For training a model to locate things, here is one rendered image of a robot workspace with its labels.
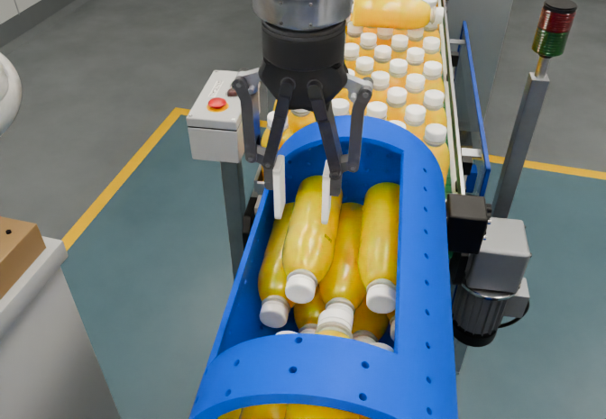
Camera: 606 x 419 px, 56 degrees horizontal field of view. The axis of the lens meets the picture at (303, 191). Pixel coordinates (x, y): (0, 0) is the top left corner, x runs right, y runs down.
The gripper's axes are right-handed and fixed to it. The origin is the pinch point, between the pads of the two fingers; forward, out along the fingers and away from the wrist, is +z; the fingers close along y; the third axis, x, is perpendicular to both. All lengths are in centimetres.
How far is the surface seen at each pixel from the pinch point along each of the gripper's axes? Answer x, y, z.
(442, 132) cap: 41.3, 19.2, 17.0
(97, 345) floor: 59, -82, 128
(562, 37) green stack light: 66, 42, 8
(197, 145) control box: 41, -28, 25
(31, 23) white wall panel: 302, -241, 123
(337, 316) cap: -8.5, 5.2, 10.2
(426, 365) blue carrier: -14.3, 14.5, 8.6
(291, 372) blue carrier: -18.8, 1.9, 5.9
